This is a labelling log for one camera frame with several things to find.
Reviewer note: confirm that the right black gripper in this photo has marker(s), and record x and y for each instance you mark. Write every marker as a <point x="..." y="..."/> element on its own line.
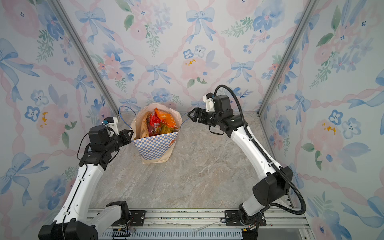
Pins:
<point x="199" y="111"/>

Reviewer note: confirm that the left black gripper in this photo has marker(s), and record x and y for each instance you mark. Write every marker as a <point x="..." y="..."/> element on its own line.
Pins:
<point x="128" y="139"/>

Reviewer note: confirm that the orange corn chips packet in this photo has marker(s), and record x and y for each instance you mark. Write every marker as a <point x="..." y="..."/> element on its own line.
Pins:
<point x="166" y="119"/>

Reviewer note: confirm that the blue checkered paper bag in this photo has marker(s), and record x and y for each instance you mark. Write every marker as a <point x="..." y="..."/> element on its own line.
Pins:
<point x="155" y="149"/>

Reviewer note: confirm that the red fruit candy bag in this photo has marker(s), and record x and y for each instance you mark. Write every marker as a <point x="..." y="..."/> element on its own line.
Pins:
<point x="154" y="124"/>

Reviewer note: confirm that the tan potato chips pouch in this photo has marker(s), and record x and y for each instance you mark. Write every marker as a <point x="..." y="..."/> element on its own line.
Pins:
<point x="144" y="131"/>

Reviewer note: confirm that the yellow mango candy bag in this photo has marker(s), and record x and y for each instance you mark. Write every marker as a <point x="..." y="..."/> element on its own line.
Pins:
<point x="164" y="129"/>

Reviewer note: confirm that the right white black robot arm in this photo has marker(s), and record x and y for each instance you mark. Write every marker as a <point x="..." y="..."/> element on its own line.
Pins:
<point x="271" y="184"/>

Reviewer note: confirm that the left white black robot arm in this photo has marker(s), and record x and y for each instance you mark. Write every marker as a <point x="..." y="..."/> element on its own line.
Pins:
<point x="71" y="222"/>

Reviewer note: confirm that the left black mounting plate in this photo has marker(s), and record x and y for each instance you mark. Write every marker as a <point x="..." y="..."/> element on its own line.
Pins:
<point x="135" y="218"/>

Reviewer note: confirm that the black mounting plate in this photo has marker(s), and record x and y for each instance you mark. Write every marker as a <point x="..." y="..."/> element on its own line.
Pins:
<point x="135" y="218"/>
<point x="238" y="218"/>

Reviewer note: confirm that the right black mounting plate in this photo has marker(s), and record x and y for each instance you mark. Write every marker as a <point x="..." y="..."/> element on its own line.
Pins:
<point x="238" y="218"/>

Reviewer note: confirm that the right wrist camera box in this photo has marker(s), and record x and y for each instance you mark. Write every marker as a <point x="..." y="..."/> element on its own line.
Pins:
<point x="208" y="100"/>

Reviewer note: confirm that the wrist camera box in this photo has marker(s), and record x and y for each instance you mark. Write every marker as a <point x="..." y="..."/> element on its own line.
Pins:
<point x="208" y="100"/>
<point x="112" y="122"/>

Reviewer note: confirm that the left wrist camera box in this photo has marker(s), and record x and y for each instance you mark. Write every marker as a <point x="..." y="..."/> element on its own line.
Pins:
<point x="112" y="122"/>

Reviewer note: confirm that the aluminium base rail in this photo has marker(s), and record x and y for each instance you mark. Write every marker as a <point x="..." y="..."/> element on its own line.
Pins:
<point x="209" y="224"/>

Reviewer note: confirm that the left aluminium corner post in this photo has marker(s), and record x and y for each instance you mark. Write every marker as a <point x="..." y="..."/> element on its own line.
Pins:
<point x="85" y="56"/>

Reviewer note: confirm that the aluminium corner post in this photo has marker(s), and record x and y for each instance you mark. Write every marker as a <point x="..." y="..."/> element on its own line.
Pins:
<point x="85" y="56"/>
<point x="291" y="47"/>

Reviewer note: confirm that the right aluminium corner post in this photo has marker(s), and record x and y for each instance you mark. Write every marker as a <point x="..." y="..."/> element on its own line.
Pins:
<point x="291" y="47"/>

